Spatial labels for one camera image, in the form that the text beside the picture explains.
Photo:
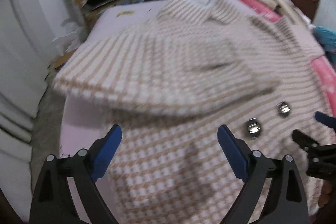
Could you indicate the pink bed sheet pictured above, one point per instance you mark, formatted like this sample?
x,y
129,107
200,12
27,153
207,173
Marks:
x,y
126,19

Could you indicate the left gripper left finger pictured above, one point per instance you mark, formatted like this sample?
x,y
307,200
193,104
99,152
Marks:
x,y
52,201

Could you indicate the white wardrobe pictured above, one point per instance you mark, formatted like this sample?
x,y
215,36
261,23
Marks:
x,y
31,112

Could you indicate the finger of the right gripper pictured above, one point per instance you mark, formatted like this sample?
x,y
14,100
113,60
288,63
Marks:
x,y
304,141
327,120

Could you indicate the pink floral blanket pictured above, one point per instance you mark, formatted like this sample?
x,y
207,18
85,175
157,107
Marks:
x,y
320,64

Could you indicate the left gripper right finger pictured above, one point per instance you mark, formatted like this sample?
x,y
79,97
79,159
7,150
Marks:
x,y
286,200

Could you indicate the teal garment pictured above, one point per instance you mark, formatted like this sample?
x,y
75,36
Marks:
x,y
327,39

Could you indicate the beige houndstooth coat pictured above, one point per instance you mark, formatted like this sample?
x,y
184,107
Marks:
x,y
183,77

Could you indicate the beige clothes pile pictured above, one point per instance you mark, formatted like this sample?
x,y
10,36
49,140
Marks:
x,y
287,9

